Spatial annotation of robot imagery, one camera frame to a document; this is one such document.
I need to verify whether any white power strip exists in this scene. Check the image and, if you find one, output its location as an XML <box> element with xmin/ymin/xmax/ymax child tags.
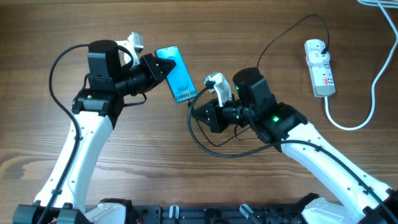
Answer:
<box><xmin>304</xmin><ymin>39</ymin><xmax>336</xmax><ymax>98</ymax></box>

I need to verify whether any blue Galaxy smartphone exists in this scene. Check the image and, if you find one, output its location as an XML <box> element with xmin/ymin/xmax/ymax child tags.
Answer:
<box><xmin>155</xmin><ymin>45</ymin><xmax>197</xmax><ymax>103</ymax></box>

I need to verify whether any white USB charger plug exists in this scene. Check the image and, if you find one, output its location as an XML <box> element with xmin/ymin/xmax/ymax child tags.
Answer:
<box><xmin>306</xmin><ymin>50</ymin><xmax>330</xmax><ymax>67</ymax></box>

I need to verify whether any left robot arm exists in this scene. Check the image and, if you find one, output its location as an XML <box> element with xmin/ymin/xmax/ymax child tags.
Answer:
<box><xmin>12</xmin><ymin>40</ymin><xmax>176</xmax><ymax>223</ymax></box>

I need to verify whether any black left camera cable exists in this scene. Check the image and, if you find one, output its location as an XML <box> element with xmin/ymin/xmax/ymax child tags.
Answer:
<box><xmin>36</xmin><ymin>44</ymin><xmax>91</xmax><ymax>224</ymax></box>

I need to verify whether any black camera cable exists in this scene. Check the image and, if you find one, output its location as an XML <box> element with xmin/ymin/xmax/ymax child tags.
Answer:
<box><xmin>36</xmin><ymin>44</ymin><xmax>91</xmax><ymax>224</ymax></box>
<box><xmin>187</xmin><ymin>83</ymin><xmax>398</xmax><ymax>224</ymax></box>

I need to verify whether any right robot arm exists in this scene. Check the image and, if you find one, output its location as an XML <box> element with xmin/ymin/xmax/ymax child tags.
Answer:
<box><xmin>188</xmin><ymin>67</ymin><xmax>397</xmax><ymax>223</ymax></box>

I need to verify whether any black USB charging cable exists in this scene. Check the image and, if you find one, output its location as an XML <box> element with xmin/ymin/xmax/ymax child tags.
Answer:
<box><xmin>186</xmin><ymin>13</ymin><xmax>331</xmax><ymax>147</ymax></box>

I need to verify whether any black right camera cable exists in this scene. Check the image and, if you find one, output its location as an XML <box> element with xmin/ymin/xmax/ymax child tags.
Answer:
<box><xmin>187</xmin><ymin>83</ymin><xmax>398</xmax><ymax>224</ymax></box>

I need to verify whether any white power strip cord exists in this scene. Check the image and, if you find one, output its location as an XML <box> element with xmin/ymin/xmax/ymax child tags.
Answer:
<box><xmin>323</xmin><ymin>0</ymin><xmax>398</xmax><ymax>131</ymax></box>

